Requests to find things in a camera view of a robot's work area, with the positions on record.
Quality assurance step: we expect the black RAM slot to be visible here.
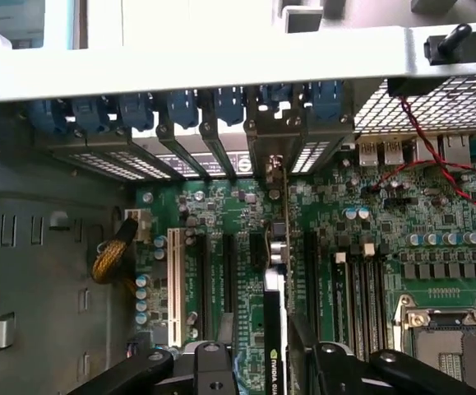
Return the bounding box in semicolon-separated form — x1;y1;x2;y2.
363;242;379;357
375;253;391;351
351;253;367;359

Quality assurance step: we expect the long black expansion slot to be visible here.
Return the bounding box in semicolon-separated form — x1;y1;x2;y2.
221;233;240;316
196;232;214;342
303;230;323;342

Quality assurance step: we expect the white expansion slot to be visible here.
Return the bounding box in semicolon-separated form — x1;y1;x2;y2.
166;228;186;347

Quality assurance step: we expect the CPU socket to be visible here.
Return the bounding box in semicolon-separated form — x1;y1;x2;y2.
391;292;476;395

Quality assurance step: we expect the short black expansion slot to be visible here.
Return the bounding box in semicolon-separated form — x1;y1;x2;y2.
249;233;268;268

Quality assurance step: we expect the green motherboard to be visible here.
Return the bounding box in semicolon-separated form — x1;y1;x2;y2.
132;137;476;395

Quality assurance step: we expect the open metal PC case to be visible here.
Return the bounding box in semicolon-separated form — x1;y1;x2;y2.
0;16;476;395

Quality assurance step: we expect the blue slot latch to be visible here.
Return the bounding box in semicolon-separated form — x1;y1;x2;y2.
309;80;344;124
214;86;247;127
166;89;200;129
72;96;111;136
260;83;292;104
118;92;156;133
25;98;68;136

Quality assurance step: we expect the braided power cable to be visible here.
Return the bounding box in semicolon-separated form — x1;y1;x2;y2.
91;209;151;294

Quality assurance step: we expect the red black twisted wire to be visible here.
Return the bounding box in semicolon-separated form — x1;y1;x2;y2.
367;95;476;208

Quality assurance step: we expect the black chassis switch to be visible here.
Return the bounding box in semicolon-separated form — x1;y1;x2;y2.
386;23;476;98

